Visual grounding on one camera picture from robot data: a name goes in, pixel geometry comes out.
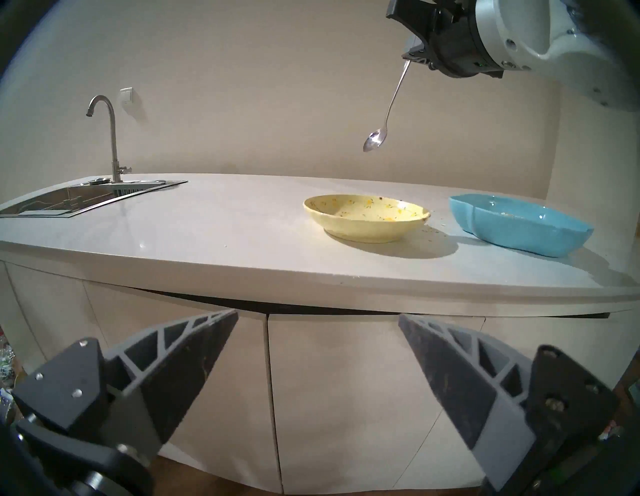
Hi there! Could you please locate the curved steel faucet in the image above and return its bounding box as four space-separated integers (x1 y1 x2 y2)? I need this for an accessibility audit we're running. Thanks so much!
86 95 132 183

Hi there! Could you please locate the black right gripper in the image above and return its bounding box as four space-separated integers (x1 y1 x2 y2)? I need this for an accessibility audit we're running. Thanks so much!
386 0 505 79

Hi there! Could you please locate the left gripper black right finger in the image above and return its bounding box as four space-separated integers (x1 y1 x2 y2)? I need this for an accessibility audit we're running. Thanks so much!
398 313 621 495

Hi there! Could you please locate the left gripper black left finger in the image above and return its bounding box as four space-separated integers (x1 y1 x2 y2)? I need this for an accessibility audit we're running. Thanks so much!
12 309 240 466

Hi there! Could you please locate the metal spoon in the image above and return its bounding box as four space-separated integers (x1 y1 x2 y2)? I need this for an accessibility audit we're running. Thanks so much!
363 59 412 153

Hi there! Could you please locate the blue flower-shaped bowl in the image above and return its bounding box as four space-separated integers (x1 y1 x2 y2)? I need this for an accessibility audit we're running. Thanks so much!
448 193 595 258

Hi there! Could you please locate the white counter cabinet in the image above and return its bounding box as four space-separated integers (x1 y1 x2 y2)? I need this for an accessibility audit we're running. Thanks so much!
0 247 640 493

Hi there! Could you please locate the stainless steel sink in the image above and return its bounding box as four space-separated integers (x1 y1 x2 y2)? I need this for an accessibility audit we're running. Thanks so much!
0 179 189 219

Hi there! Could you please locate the yellow speckled bowl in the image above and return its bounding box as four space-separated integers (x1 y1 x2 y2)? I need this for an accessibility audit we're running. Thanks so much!
303 194 432 244

